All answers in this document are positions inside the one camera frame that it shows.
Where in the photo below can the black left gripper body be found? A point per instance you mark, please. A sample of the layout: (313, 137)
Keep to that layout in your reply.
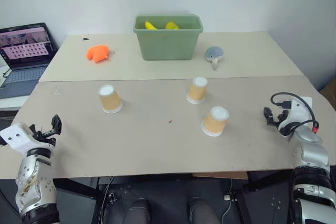
(43, 137)

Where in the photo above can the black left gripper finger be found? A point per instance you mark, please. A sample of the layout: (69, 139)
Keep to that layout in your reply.
(56, 124)
(32, 128)

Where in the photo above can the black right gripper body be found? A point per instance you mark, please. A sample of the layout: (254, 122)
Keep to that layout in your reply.
(282, 117)

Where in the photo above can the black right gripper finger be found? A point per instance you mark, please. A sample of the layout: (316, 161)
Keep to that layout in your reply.
(272, 122)
(268, 112)

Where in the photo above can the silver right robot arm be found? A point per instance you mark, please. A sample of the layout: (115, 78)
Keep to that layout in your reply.
(311, 161)

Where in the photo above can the brown paper cup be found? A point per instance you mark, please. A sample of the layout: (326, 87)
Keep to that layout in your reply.
(109, 99)
(197, 90)
(215, 121)

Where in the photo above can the grey open laptop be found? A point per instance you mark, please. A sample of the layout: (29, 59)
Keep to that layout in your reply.
(23, 53)

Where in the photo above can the grey plush whale toy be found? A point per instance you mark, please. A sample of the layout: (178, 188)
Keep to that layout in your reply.
(214, 53)

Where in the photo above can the orange plush toy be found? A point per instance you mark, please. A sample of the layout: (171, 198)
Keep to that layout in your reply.
(97, 53)

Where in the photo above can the small dark scrap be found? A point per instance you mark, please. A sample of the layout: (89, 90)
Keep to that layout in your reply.
(84, 38)

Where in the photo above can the dark rounded shape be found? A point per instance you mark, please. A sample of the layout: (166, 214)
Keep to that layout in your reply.
(199, 211)
(139, 212)

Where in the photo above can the green plastic bin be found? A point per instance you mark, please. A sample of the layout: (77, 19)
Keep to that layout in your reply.
(168, 43)

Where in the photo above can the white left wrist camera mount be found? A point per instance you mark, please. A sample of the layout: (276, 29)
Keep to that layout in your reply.
(17, 136)

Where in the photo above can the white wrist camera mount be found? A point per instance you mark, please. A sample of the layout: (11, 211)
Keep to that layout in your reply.
(299, 112)
(17, 136)

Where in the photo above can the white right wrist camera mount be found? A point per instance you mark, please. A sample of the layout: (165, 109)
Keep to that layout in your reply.
(299, 112)

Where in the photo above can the black table frame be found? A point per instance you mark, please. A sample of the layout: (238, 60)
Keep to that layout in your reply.
(168, 197)

